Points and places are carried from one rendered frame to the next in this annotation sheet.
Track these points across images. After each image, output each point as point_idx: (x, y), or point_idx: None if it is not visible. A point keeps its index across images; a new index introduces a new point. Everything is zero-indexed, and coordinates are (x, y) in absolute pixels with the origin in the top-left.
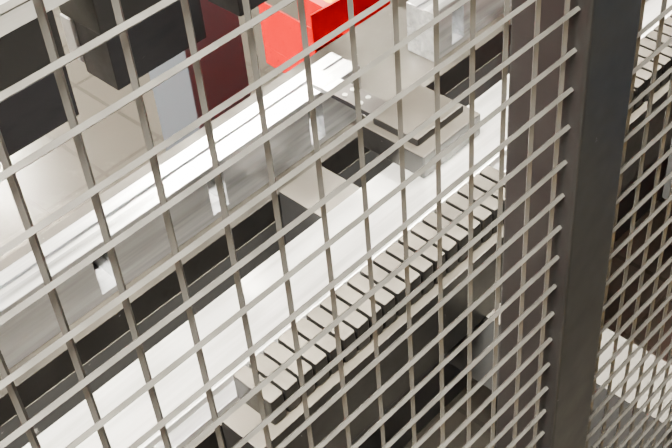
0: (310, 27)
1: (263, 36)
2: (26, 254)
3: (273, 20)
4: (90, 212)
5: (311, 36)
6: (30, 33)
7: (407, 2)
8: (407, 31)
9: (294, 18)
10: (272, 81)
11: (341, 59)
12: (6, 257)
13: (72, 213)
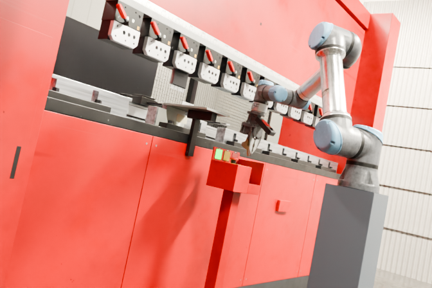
0: (239, 159)
1: (260, 181)
2: (274, 143)
3: (256, 168)
4: (267, 141)
5: (238, 162)
6: None
7: (206, 122)
8: (204, 132)
9: (246, 160)
10: (242, 148)
11: (222, 128)
12: (287, 160)
13: (278, 157)
